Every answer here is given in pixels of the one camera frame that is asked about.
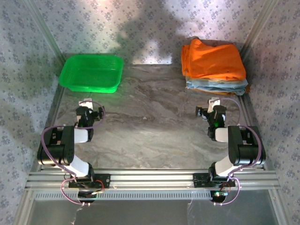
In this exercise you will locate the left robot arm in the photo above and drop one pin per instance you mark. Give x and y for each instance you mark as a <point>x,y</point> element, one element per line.
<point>56,150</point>

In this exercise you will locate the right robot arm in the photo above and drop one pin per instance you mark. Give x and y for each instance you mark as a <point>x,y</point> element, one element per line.
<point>246,150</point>

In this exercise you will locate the small black electronics board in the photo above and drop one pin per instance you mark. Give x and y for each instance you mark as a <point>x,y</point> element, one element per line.
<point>218,196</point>
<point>86,196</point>

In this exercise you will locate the aluminium mounting rail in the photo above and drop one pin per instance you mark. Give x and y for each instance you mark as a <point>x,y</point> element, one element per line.
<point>152,178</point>

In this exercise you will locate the orange trousers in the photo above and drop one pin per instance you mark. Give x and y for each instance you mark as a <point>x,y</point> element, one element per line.
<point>211,61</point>

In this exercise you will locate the green plastic basket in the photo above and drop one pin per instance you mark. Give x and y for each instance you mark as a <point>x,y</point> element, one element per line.
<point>91,72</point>

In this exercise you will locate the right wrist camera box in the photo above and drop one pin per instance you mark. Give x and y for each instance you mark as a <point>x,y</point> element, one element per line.
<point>214,102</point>

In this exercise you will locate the aluminium frame post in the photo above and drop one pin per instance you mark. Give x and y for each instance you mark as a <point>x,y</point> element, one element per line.
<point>255,30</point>
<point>44,30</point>

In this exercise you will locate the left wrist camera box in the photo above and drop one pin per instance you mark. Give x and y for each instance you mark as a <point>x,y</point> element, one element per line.
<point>85,102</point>

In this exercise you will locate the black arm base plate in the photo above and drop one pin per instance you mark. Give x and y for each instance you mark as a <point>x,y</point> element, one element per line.
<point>199,180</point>
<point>105,179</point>

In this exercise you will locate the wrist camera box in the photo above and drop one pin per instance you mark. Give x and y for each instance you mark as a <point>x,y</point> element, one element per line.
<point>85,102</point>
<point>214,102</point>

